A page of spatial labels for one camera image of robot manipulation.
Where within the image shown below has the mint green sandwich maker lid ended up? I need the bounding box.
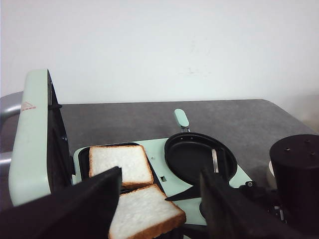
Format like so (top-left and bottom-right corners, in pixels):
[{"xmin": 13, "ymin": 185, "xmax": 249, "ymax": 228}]
[{"xmin": 8, "ymin": 69, "xmax": 74, "ymax": 206}]

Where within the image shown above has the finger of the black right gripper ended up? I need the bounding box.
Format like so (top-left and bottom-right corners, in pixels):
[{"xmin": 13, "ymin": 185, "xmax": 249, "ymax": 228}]
[
  {"xmin": 211, "ymin": 148, "xmax": 227, "ymax": 174},
  {"xmin": 165, "ymin": 185, "xmax": 201, "ymax": 201}
]

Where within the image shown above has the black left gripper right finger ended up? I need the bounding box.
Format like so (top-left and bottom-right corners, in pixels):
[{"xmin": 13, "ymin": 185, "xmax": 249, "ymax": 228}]
[{"xmin": 200, "ymin": 169, "xmax": 308, "ymax": 239}]

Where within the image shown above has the mint green breakfast maker base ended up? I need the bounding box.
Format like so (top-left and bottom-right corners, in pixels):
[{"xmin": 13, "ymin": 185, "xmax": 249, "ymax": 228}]
[{"xmin": 71, "ymin": 137, "xmax": 253, "ymax": 239}]

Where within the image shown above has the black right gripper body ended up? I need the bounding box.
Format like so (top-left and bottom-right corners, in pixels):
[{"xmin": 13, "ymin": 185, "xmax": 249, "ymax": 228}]
[{"xmin": 234, "ymin": 181, "xmax": 287, "ymax": 224}]

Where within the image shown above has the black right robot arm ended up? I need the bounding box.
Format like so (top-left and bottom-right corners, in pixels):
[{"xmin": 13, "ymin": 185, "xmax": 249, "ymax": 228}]
[{"xmin": 164, "ymin": 133, "xmax": 319, "ymax": 239}]

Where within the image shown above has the black frying pan green handle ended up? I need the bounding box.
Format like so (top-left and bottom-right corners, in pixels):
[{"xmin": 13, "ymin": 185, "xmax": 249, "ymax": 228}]
[{"xmin": 164, "ymin": 109, "xmax": 237, "ymax": 185}]

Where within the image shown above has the white bread slice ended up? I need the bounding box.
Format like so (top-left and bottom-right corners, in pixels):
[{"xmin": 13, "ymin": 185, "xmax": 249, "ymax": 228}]
[
  {"xmin": 108, "ymin": 184, "xmax": 186, "ymax": 239},
  {"xmin": 89, "ymin": 145, "xmax": 154, "ymax": 189}
]

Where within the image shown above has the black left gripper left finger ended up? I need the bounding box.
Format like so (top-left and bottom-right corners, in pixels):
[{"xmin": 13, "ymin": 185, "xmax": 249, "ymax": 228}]
[{"xmin": 0, "ymin": 167, "xmax": 122, "ymax": 239}]

